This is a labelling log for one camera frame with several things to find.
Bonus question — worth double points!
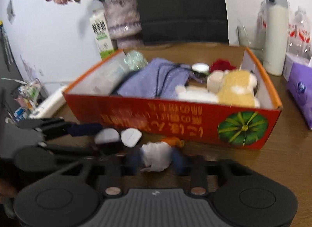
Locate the person right hand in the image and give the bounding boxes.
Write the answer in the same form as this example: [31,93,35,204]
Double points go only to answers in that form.
[0,179,17,219]

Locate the purple linen bag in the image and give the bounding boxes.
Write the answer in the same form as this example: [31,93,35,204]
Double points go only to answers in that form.
[118,58,191,99]

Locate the white power bank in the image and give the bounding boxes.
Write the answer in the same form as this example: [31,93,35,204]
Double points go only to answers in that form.
[28,86,67,119]

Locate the orange dried petal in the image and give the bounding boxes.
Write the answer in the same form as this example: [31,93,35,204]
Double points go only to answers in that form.
[161,137,184,148]

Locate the water bottle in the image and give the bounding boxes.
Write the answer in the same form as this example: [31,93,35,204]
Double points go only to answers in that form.
[287,6,311,58]
[256,0,267,50]

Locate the milk carton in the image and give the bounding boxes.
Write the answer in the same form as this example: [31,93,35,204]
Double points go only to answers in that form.
[89,9,115,60]

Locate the water bottle left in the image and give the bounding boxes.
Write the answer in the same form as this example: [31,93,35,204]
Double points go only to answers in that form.
[256,0,267,50]

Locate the alpaca plush toy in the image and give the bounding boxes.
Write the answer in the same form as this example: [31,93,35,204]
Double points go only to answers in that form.
[175,69,261,108]

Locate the translucent cotton swab box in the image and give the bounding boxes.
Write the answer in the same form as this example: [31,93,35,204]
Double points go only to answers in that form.
[66,51,129,96]

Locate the white thermos bottle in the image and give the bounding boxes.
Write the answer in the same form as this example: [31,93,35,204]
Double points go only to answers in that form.
[263,0,289,76]

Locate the white yellow plug adapter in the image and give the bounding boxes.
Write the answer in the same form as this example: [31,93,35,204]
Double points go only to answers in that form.
[206,70,224,94]

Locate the small white oval case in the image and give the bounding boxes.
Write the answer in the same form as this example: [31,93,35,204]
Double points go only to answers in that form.
[121,128,142,148]

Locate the red cardboard box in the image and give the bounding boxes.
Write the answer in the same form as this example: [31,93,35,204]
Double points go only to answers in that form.
[63,43,282,149]

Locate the clear glass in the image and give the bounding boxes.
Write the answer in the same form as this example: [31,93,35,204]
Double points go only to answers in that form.
[237,26,265,62]

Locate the black paper bag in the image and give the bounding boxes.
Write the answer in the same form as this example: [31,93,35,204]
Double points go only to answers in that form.
[137,0,229,45]

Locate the black usb splitter cable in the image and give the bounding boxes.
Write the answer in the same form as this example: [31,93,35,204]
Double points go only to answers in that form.
[155,62,196,97]

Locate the water bottle right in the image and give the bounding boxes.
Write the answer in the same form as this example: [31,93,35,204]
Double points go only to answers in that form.
[287,6,311,58]

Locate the red rose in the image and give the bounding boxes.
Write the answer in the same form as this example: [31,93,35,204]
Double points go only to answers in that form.
[209,59,236,73]

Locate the white paper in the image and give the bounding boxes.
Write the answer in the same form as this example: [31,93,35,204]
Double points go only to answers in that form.
[140,142,172,172]

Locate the purple tissue pack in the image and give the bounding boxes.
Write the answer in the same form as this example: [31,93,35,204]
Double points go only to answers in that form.
[287,63,312,130]

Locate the round white disc device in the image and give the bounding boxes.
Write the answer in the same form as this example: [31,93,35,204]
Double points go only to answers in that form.
[94,128,120,144]

